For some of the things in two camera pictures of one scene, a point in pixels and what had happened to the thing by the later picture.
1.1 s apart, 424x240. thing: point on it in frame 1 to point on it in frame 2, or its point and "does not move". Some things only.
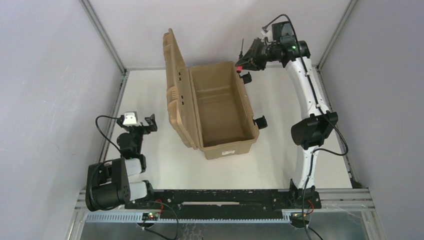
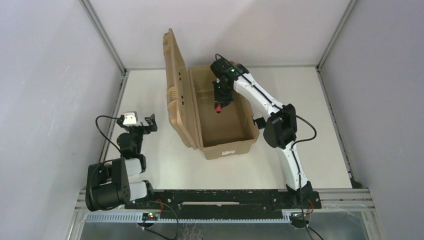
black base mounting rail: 227,204 does not move
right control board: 298,217 does not move
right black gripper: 255,54 to 220,99
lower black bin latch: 261,122 does not move
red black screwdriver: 240,68 to 218,109
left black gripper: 143,125 does not move
